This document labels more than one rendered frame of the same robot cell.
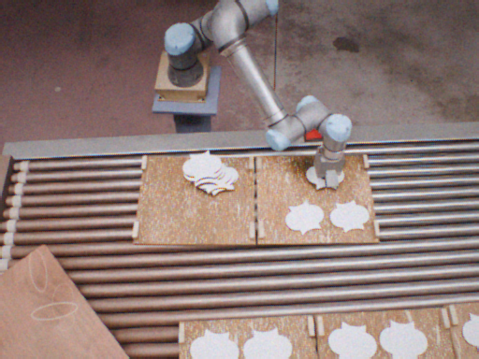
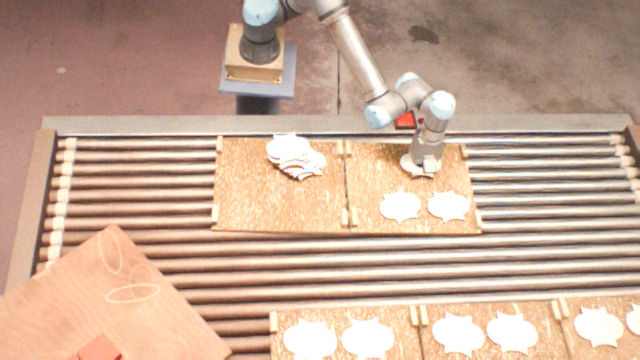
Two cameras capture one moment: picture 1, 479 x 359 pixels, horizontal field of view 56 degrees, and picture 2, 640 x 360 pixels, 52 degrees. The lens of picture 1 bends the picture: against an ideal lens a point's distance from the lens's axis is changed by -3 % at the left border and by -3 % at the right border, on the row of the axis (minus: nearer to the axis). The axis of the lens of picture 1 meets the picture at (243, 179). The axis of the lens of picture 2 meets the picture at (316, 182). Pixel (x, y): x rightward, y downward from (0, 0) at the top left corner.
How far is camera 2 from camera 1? 0.55 m
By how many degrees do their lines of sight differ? 7
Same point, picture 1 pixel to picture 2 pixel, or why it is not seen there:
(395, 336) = (503, 327)
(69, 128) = not seen: hidden behind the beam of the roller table
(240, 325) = (337, 315)
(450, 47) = (548, 41)
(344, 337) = (449, 328)
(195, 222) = (280, 208)
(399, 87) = (487, 86)
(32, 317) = (107, 299)
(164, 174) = (241, 157)
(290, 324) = (390, 315)
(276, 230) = (370, 218)
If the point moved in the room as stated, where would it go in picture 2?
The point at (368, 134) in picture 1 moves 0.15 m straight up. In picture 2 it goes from (464, 123) to (476, 94)
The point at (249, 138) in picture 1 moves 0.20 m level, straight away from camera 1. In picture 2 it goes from (334, 123) to (332, 81)
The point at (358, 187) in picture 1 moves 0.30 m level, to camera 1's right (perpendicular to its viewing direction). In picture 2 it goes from (456, 177) to (544, 179)
